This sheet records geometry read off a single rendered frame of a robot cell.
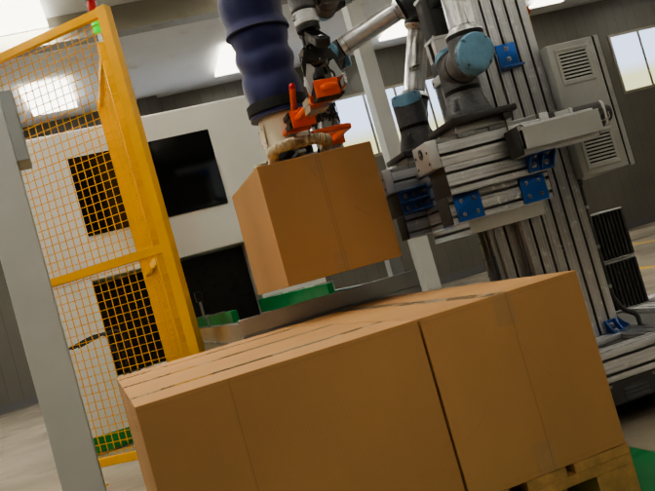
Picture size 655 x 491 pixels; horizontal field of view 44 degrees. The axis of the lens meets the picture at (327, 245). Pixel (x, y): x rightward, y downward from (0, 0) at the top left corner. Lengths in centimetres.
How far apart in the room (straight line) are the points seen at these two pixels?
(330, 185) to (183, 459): 131
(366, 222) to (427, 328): 101
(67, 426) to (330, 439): 200
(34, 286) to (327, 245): 138
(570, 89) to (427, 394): 152
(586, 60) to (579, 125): 44
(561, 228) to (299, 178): 92
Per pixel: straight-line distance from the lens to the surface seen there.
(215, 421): 161
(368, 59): 633
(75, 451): 353
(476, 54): 251
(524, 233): 282
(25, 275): 352
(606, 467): 194
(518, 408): 182
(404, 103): 309
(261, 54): 295
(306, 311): 292
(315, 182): 265
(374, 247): 268
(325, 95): 237
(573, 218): 291
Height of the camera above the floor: 69
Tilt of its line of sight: 2 degrees up
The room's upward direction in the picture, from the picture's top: 16 degrees counter-clockwise
